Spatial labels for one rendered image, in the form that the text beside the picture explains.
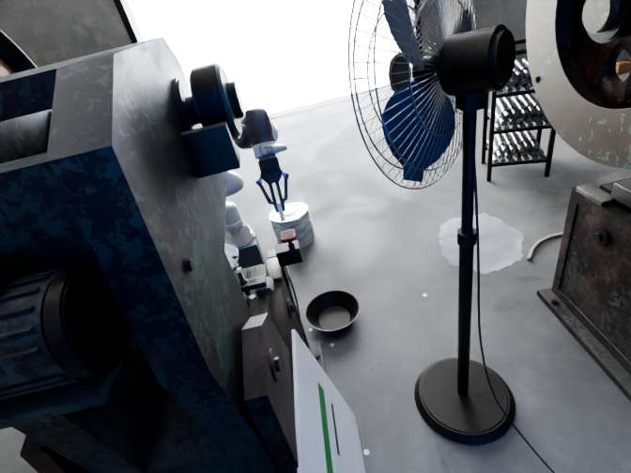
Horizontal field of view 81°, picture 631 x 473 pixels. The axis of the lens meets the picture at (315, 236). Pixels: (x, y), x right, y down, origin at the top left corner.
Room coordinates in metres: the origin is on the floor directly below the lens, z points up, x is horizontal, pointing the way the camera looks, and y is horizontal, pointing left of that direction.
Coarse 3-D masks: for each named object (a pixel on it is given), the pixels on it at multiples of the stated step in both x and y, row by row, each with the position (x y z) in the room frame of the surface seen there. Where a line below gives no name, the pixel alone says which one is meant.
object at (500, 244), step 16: (448, 224) 1.85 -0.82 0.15; (480, 224) 1.73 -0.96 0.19; (496, 224) 1.70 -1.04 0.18; (448, 240) 1.73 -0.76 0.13; (480, 240) 1.61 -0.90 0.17; (496, 240) 1.58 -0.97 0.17; (512, 240) 1.58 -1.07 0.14; (448, 256) 1.65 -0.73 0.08; (480, 256) 1.53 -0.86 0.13; (496, 256) 1.49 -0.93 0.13; (512, 256) 1.50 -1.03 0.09; (480, 272) 1.48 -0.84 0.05
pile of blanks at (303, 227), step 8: (304, 216) 2.26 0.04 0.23; (272, 224) 2.30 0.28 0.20; (280, 224) 2.23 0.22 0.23; (288, 224) 2.21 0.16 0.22; (296, 224) 2.22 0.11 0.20; (304, 224) 2.24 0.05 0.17; (312, 224) 2.33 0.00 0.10; (280, 232) 2.24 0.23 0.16; (296, 232) 2.22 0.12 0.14; (304, 232) 2.23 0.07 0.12; (312, 232) 2.29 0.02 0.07; (280, 240) 2.27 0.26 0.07; (304, 240) 2.23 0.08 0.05; (312, 240) 2.27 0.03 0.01
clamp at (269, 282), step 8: (240, 272) 0.99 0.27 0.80; (240, 280) 0.99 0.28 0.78; (248, 280) 1.01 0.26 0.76; (256, 280) 1.00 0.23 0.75; (264, 280) 0.99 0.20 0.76; (272, 280) 1.02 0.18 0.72; (240, 288) 0.98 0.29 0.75; (248, 288) 0.98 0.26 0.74; (256, 288) 0.98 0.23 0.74; (264, 288) 0.97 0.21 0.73; (272, 288) 0.97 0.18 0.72
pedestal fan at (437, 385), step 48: (384, 0) 0.85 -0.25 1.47; (384, 48) 0.97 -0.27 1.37; (480, 48) 0.79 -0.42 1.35; (384, 96) 0.94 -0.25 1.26; (432, 96) 0.92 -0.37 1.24; (480, 96) 0.83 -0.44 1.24; (432, 144) 0.84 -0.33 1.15; (480, 336) 0.80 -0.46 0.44; (432, 384) 0.92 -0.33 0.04; (480, 384) 0.87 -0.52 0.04; (480, 432) 0.69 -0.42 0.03
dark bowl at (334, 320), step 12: (312, 300) 1.58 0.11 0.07; (324, 300) 1.58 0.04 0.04; (336, 300) 1.57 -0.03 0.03; (348, 300) 1.53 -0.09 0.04; (312, 312) 1.52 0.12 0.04; (324, 312) 1.53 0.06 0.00; (336, 312) 1.51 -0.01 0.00; (348, 312) 1.49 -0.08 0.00; (312, 324) 1.41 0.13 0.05; (324, 324) 1.44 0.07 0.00; (336, 324) 1.42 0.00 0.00; (348, 324) 1.34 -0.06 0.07
